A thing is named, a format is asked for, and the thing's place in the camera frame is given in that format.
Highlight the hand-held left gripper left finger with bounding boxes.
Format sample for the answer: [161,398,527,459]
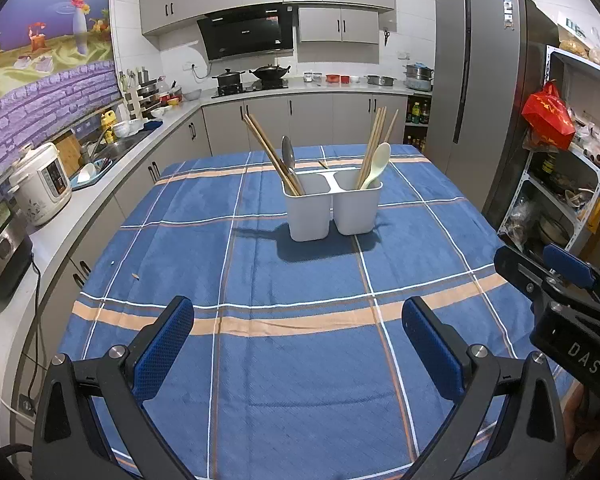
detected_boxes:
[31,295,197,480]

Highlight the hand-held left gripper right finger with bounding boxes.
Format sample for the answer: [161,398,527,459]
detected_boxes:
[400,296,568,480]

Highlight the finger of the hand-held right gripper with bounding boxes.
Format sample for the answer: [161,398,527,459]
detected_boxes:
[542,244,600,311]
[494,247,548,297]

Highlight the white utensil holder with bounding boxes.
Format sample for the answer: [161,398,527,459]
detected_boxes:
[281,170,384,242]

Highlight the person's right hand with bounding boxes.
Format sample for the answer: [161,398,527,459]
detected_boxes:
[565,385,600,456]

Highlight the steel cookware pile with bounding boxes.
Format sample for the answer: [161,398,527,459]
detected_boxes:
[505,200,581,256]

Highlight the blue plaid tablecloth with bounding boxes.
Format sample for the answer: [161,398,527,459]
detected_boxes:
[60,144,576,480]

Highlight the red plastic bag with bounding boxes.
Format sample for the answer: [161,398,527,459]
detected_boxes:
[521,80,577,151]

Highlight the white metal shelf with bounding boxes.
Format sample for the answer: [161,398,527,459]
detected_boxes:
[497,45,600,256]

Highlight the cream plastic spoon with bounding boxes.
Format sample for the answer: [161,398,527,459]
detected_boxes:
[362,142,392,191]

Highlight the steel black countertop appliance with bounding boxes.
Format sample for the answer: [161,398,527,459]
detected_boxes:
[0,202,35,301]

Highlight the cooking oil bottles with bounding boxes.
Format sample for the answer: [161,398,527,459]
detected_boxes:
[406,100,431,126]

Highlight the blue drain tray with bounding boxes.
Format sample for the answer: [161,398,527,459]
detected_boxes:
[70,157,113,191]

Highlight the grey refrigerator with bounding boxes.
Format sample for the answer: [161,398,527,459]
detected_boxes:
[425,0,561,216]

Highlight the white rice cooker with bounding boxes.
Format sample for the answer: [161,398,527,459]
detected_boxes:
[7,141,73,227]

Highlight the steel sink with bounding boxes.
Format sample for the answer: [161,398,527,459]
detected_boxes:
[87,132,153,161]

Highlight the clear food bags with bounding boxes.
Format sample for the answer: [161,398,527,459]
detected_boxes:
[557,25,600,76]

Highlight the steel faucet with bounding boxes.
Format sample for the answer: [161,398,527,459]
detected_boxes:
[87,130,108,158]

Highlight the wooden cutting board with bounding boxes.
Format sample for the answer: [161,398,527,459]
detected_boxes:
[54,130,83,176]

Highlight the steel steamer pot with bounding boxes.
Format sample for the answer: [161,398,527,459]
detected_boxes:
[402,62,435,92]

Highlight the stack of white bowls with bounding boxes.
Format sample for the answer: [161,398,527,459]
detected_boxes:
[112,119,143,138]

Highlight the yellow bottle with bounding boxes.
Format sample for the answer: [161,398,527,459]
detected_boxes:
[100,110,118,143]

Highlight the steel spoon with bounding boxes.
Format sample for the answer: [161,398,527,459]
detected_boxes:
[281,135,307,196]

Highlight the wooden dish rack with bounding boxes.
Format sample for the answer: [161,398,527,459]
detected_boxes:
[119,67,163,121]

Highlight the black gas stove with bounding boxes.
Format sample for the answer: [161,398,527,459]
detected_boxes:
[211,79,291,98]

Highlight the black cooking pot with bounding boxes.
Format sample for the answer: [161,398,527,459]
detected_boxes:
[212,69,246,88]

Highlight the black wok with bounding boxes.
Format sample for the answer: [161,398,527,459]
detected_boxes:
[249,63,292,82]

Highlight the black range hood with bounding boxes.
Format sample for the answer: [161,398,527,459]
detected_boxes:
[196,4,296,62]

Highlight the black power cable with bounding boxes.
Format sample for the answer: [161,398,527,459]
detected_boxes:
[22,260,51,406]

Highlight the white cable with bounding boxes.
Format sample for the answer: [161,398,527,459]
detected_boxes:
[0,380,23,413]

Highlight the printed wall poster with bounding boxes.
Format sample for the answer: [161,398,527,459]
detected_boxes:
[0,0,123,196]

